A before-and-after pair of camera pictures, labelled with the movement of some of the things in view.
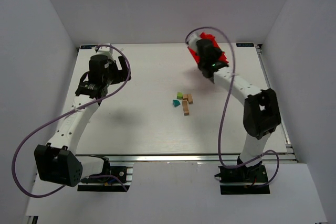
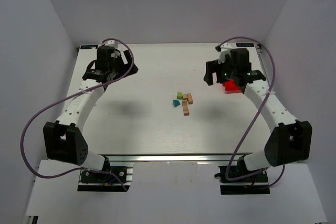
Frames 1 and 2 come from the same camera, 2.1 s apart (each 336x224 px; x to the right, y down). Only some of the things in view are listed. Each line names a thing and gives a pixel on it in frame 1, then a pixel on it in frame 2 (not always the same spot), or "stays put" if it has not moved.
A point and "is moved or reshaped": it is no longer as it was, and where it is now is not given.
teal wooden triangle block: x=176 y=103 stays put
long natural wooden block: x=186 y=107 stays put
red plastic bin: x=205 y=36 is moved or reshaped
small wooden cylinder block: x=190 y=98 stays put
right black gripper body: x=219 y=51 → x=211 y=69
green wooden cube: x=179 y=95 stays put
